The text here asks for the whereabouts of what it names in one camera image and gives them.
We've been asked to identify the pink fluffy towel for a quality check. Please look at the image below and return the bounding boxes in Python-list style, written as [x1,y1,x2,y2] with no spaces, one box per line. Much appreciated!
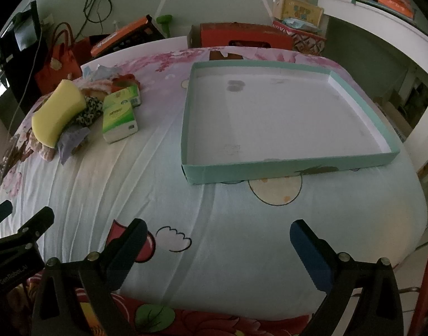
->
[28,129,57,162]

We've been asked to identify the white desk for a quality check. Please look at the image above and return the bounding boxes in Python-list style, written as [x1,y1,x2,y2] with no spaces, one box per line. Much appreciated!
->
[318,0,428,171]

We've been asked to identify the green tissue pack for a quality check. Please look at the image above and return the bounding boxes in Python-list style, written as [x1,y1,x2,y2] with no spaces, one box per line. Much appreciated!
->
[110,85,141,108]
[102,92,138,143]

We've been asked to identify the black monitor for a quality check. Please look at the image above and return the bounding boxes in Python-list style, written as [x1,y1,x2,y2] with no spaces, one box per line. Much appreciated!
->
[0,0,45,114]

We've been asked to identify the cartoon print bedsheet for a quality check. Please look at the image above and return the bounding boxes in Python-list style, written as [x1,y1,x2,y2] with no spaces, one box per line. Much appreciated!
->
[0,49,427,320]

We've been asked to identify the green dumbbell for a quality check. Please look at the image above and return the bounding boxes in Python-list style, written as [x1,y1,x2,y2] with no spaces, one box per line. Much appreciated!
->
[156,15,173,39]

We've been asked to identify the red tape roll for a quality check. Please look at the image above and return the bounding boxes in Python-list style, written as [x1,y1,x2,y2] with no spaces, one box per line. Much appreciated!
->
[111,74,140,93]

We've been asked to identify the orange flat box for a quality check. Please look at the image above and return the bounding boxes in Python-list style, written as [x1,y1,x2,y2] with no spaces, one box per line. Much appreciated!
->
[90,15,165,59]

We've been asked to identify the blue face mask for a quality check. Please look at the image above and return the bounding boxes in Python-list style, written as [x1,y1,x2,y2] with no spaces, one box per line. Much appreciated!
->
[83,65,121,82]

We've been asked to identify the black hanging cables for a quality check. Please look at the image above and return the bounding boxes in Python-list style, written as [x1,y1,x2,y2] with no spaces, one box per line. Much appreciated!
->
[74,0,114,41]

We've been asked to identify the leopard print cloth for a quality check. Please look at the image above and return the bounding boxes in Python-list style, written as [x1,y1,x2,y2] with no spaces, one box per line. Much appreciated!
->
[68,96,102,127]

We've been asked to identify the lavender cloth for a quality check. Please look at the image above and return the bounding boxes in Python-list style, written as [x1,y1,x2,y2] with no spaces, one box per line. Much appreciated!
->
[57,125,90,165]

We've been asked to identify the red cardboard box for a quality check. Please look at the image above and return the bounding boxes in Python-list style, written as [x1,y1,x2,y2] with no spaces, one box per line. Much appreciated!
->
[190,22,294,50]

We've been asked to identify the beige gift bag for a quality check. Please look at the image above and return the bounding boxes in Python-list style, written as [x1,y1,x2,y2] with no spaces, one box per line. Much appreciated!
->
[272,0,324,27]

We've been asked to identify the red patterned box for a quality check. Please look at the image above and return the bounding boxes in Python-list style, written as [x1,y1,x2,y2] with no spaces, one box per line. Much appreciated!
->
[272,20,326,55]

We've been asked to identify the red handbag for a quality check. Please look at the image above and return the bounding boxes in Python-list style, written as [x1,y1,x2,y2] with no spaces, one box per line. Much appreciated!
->
[35,22,92,95]

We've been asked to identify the yellow sponge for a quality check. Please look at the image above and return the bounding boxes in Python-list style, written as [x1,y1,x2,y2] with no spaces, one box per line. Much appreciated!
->
[31,80,86,148]

